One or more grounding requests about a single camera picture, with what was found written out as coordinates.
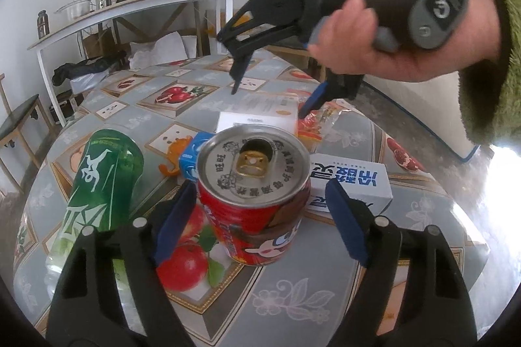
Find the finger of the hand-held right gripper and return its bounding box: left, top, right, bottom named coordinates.
left=299, top=72, right=364, bottom=120
left=217, top=0, right=304, bottom=95

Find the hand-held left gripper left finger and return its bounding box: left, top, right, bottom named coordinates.
left=46, top=180, right=200, bottom=347

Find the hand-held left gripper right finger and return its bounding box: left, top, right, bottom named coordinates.
left=324, top=178, right=477, bottom=347

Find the orange snack wrapper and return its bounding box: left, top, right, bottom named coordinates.
left=297, top=103, right=351, bottom=152

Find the orange peel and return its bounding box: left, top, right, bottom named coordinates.
left=159, top=137, right=190, bottom=177

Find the red drink can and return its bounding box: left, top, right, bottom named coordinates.
left=196, top=126, right=312, bottom=266

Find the green plastic bottle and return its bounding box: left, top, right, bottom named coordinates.
left=45, top=129, right=145, bottom=282

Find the person's right forearm green sleeve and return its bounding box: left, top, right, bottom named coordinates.
left=460, top=0, right=521, bottom=146

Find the person's right hand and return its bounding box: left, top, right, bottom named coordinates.
left=307, top=0, right=501, bottom=84

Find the white and blue carton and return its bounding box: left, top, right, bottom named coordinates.
left=303, top=152, right=393, bottom=223

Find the light wooden table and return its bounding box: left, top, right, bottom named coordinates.
left=260, top=41, right=326, bottom=83

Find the small blue box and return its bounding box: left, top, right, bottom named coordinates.
left=179, top=132, right=214, bottom=181

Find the white printed carton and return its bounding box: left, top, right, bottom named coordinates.
left=216, top=92, right=302, bottom=137

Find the fruit print tablecloth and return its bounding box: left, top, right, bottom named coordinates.
left=12, top=50, right=489, bottom=347

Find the white mattress with blue trim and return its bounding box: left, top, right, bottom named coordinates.
left=358, top=0, right=495, bottom=164

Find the white shelf table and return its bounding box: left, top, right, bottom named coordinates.
left=28, top=0, right=241, bottom=128

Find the black cloth bag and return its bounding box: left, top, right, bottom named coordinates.
left=53, top=51, right=127, bottom=85

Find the small cardboard box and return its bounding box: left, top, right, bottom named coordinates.
left=81, top=29, right=117, bottom=58

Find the dark top wooden bench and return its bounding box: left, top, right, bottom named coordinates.
left=0, top=72, right=53, bottom=193

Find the glass pot with lid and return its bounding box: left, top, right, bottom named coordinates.
left=57, top=0, right=96, bottom=22

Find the steel thermos flask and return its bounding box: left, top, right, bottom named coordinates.
left=37, top=10, right=50, bottom=39

